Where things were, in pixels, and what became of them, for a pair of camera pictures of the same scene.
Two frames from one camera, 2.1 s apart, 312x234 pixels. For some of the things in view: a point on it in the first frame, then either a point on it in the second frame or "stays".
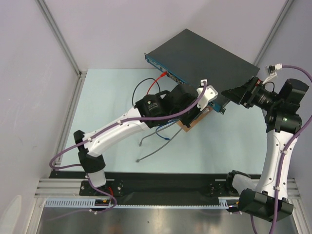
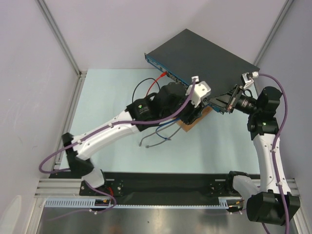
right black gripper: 248,92 → 234,96
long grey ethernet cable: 163,145 → 147,146
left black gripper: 186,122 stays
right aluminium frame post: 286,7 stays
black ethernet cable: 134,106 stays
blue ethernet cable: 166,138 stays
